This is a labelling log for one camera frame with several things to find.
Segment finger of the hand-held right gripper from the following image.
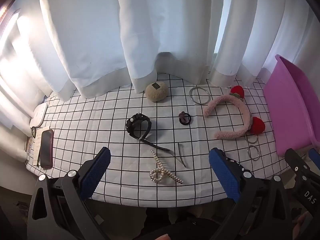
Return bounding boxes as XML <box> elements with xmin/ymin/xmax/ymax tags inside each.
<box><xmin>308</xmin><ymin>148</ymin><xmax>320</xmax><ymax>172</ymax></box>
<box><xmin>284</xmin><ymin>148</ymin><xmax>310</xmax><ymax>179</ymax></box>

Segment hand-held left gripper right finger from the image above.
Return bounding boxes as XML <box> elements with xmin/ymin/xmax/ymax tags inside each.
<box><xmin>209</xmin><ymin>148</ymin><xmax>294</xmax><ymax>240</ymax></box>

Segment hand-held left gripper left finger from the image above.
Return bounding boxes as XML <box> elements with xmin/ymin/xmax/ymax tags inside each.
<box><xmin>27</xmin><ymin>147</ymin><xmax>112</xmax><ymax>240</ymax></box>

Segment silver hoop ring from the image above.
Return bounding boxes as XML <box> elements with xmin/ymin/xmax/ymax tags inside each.
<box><xmin>247</xmin><ymin>145</ymin><xmax>260</xmax><ymax>161</ymax></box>
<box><xmin>245</xmin><ymin>133</ymin><xmax>258</xmax><ymax>145</ymax></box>

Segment black wristwatch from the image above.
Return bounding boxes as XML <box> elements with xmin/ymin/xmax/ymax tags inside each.
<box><xmin>126</xmin><ymin>113</ymin><xmax>170</xmax><ymax>152</ymax></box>

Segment purple plastic basin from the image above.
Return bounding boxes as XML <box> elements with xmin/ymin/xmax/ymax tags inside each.
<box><xmin>263</xmin><ymin>54</ymin><xmax>320</xmax><ymax>158</ymax></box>

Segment person's right hand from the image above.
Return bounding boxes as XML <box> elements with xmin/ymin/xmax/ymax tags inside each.
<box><xmin>291</xmin><ymin>211</ymin><xmax>320</xmax><ymax>240</ymax></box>

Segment black hairpin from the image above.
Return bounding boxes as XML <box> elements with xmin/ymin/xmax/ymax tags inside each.
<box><xmin>177</xmin><ymin>142</ymin><xmax>187</xmax><ymax>168</ymax></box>

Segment checked white tablecloth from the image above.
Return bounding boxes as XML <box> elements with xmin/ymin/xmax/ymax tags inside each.
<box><xmin>26</xmin><ymin>72</ymin><xmax>313</xmax><ymax>208</ymax></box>

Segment smartphone with red case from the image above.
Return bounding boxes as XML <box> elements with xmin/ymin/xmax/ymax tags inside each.
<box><xmin>40</xmin><ymin>129</ymin><xmax>54</xmax><ymax>168</ymax></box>

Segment pearl hair clip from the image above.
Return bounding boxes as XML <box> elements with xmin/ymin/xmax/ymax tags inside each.
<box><xmin>149</xmin><ymin>149</ymin><xmax>184</xmax><ymax>185</ymax></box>

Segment person's dark clothing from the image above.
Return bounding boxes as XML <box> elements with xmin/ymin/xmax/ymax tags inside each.
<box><xmin>110</xmin><ymin>205</ymin><xmax>227</xmax><ymax>240</ymax></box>

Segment printed paper cards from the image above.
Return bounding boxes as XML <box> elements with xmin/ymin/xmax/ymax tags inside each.
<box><xmin>26</xmin><ymin>127</ymin><xmax>44</xmax><ymax>167</ymax></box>

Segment pink fluffy strawberry headband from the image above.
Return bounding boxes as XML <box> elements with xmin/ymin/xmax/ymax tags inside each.
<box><xmin>203</xmin><ymin>85</ymin><xmax>266</xmax><ymax>140</ymax></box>

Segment white flat device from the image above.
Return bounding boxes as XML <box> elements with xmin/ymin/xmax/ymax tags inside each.
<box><xmin>30</xmin><ymin>104</ymin><xmax>48</xmax><ymax>128</ymax></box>

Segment silver bangle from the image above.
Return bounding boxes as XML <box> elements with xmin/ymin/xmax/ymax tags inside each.
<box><xmin>189</xmin><ymin>87</ymin><xmax>211</xmax><ymax>105</ymax></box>

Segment beige fluffy hair clip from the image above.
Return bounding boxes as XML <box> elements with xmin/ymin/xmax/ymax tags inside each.
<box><xmin>146</xmin><ymin>82</ymin><xmax>168</xmax><ymax>102</ymax></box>

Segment white curtain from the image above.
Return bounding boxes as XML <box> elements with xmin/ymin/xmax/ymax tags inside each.
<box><xmin>0</xmin><ymin>0</ymin><xmax>320</xmax><ymax>133</ymax></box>

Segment black hair tie with charm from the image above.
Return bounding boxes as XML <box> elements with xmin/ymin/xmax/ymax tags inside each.
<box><xmin>179</xmin><ymin>111</ymin><xmax>192</xmax><ymax>125</ymax></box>

